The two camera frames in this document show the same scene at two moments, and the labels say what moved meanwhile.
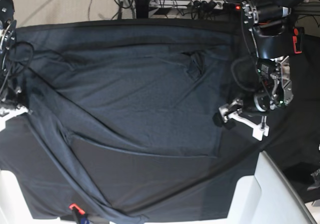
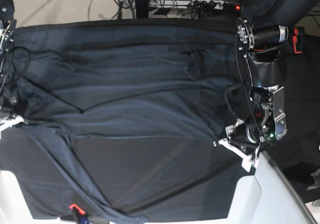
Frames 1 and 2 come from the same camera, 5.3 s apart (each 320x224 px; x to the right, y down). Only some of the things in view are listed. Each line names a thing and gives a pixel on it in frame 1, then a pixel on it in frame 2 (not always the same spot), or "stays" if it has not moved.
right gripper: [229, 113] → [245, 136]
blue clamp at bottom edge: [80, 215] stays
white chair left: [14, 208] stays
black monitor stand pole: [142, 5] stays
